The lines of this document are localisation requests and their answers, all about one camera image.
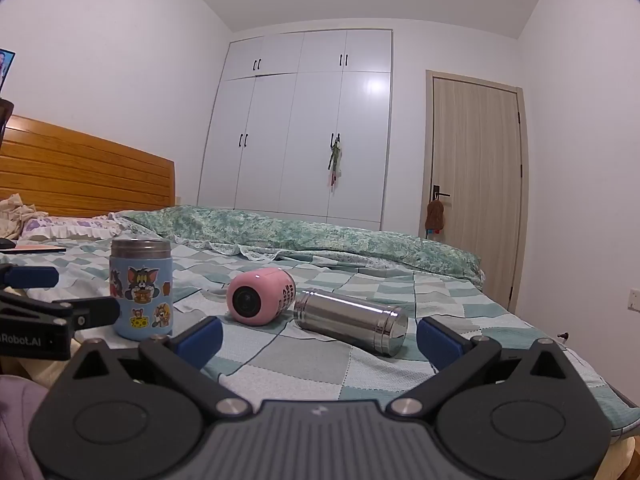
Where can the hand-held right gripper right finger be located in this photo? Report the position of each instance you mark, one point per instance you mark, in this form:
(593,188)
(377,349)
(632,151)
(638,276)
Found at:
(440,342)

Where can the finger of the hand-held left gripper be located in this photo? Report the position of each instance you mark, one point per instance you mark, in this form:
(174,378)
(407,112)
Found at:
(95,310)
(30,276)

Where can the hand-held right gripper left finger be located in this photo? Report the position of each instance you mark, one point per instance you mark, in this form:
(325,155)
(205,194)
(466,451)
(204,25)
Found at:
(197,342)

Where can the blue cartoon sticker cup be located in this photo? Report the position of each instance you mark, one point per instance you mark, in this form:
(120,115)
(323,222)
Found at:
(141,290)

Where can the stainless steel cup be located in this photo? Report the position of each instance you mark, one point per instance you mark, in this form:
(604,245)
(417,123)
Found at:
(350,321)

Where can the flat red book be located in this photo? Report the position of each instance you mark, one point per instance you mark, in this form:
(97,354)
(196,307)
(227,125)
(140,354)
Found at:
(40,248)

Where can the beige crumpled cloth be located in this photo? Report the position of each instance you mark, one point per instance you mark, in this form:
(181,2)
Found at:
(17,215)

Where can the purple floral pillow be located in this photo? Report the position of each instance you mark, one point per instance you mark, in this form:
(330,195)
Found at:
(75,226)

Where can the purple clothing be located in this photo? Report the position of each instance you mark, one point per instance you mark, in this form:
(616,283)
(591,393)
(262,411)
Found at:
(17,430)

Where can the wooden headboard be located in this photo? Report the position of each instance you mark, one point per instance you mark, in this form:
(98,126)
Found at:
(85,175)

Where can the dark object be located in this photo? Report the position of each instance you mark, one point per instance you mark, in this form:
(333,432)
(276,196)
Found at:
(4,120)

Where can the green floral quilt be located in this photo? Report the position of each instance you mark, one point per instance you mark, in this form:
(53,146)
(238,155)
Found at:
(320,235)

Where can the light wooden door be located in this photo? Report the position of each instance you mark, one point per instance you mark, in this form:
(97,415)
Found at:
(475,185)

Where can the hanging green pink ornament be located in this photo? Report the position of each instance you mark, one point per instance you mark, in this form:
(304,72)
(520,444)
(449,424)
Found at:
(334,165)

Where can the white wardrobe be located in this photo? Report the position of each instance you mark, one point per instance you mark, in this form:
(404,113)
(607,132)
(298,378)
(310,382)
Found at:
(295,130)

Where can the wall outlet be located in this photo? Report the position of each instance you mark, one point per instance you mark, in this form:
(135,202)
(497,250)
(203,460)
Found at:
(635,300)

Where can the wall poster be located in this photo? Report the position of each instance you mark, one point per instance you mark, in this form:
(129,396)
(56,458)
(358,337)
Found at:
(5,72)

